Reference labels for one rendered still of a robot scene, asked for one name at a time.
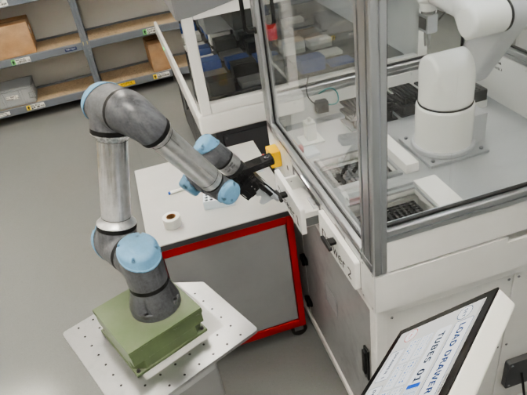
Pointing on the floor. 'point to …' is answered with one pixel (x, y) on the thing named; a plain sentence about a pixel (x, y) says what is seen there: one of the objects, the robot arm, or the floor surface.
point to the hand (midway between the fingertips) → (275, 194)
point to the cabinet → (399, 319)
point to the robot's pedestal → (210, 386)
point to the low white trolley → (229, 247)
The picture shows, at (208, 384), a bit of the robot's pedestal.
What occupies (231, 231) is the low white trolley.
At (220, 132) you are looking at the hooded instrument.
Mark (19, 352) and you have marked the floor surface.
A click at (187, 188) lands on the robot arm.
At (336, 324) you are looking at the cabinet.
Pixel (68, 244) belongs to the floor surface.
